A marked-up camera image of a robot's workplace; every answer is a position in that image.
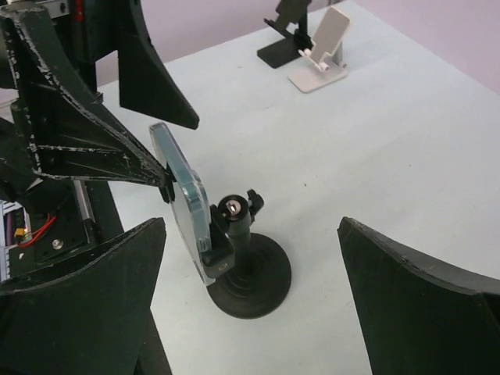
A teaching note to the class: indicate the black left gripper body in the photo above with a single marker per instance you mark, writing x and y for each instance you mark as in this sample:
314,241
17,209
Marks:
37,194

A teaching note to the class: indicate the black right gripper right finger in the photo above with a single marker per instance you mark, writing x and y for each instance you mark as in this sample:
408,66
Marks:
419,314

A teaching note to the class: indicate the black round-base phone stand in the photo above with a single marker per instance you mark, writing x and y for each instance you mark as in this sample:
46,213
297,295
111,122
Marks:
251,272

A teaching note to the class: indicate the black folding phone stand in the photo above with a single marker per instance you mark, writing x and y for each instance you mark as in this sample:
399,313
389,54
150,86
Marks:
292,24

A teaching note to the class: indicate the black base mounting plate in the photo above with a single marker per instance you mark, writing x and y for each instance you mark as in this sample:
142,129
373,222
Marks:
87,218

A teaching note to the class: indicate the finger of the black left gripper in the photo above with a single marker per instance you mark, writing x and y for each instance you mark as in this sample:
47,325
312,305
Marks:
145,85
65,128

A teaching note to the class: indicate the white-cased phone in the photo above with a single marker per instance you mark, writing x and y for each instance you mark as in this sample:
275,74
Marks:
190,204

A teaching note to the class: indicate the white phone stand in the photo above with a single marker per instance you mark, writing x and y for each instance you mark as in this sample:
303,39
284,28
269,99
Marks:
325,57

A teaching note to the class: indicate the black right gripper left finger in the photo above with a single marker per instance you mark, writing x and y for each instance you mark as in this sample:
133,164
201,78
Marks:
88,314

